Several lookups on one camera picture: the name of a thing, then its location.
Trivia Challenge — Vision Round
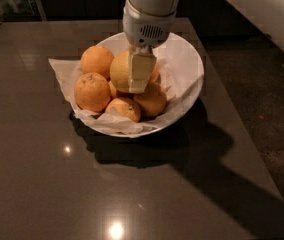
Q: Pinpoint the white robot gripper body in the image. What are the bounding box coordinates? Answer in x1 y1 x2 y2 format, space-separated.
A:
123 0 175 48

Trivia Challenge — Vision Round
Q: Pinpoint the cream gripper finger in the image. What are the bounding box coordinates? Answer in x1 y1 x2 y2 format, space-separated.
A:
128 46 157 94

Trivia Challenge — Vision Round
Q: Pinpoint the yellowish orange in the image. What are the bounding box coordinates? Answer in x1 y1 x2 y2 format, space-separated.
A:
110 50 129 93

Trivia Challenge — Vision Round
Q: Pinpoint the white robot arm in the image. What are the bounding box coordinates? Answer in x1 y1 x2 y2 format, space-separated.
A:
123 0 180 94

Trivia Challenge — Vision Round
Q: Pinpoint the white ceramic bowl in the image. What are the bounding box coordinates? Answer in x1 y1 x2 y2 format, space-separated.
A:
71 33 204 138

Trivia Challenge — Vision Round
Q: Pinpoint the small front orange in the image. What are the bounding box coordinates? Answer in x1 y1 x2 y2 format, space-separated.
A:
105 97 141 122

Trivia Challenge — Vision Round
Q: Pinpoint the orange at back right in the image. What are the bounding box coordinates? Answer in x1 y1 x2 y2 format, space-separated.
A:
149 62 160 82

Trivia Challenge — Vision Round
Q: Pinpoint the orange at front right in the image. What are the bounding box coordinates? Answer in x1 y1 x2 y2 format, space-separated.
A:
133 82 167 117

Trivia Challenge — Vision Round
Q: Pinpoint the white crumpled paper liner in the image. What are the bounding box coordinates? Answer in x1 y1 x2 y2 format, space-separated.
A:
47 42 191 136

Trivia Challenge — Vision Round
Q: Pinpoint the orange at back left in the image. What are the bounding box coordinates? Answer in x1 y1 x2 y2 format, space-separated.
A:
80 46 114 79

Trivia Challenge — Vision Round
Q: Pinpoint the orange at front left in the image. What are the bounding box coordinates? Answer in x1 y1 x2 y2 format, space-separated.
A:
74 72 111 113

